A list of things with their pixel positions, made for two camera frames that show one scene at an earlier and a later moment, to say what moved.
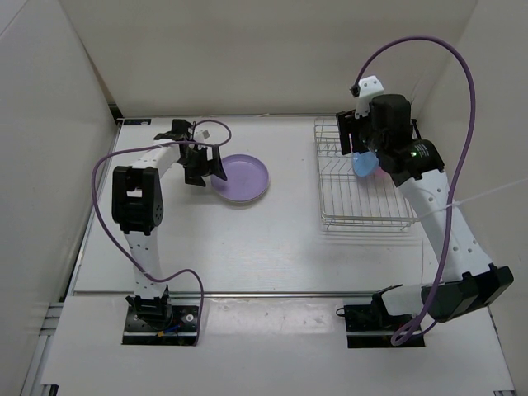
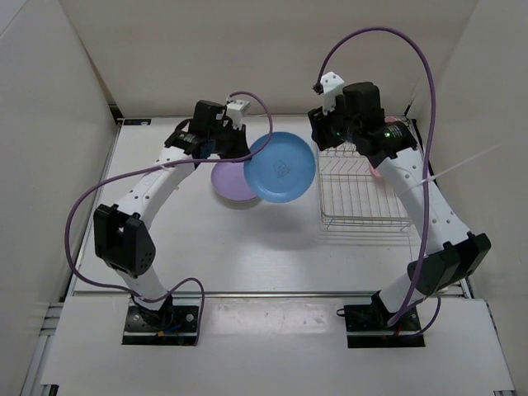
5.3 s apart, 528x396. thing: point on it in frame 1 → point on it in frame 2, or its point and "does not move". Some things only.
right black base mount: (371, 326) does not move
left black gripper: (209, 167) → (240, 148)
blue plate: (365, 163) → (282, 172)
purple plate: (247, 177) does not move
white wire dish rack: (347, 199) does not move
